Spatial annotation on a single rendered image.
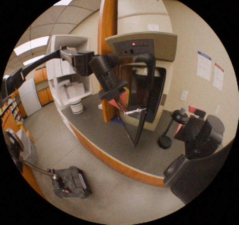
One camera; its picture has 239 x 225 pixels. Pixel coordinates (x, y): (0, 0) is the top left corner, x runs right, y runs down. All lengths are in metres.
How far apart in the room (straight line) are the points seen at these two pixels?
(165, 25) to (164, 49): 0.18
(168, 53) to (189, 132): 0.30
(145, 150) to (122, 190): 1.00
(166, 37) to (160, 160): 0.57
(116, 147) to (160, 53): 0.54
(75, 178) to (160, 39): 1.49
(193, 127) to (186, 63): 0.72
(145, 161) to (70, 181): 1.07
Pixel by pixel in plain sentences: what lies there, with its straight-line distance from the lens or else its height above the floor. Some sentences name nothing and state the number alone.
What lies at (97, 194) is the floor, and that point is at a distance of 1.41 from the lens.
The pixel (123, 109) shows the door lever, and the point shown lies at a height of 1.21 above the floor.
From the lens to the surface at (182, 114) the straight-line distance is 0.39.
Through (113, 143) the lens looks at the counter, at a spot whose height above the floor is 0.94.
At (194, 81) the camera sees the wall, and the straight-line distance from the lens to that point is 0.92.
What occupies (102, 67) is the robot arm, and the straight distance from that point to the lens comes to 0.20.
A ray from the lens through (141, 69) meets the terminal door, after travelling 0.22.
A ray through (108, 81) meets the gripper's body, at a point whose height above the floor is 1.31.
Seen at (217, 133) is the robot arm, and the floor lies 1.29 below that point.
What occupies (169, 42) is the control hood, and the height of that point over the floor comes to 1.47.
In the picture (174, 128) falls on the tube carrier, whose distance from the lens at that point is 0.39.
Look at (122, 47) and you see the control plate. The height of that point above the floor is 1.46.
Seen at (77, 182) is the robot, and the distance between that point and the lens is 1.24.
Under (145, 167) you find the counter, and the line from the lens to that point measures 0.43.
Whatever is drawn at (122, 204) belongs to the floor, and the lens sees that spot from 1.42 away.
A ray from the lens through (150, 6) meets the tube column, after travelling 0.61.
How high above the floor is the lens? 1.34
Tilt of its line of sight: 29 degrees down
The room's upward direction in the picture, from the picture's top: straight up
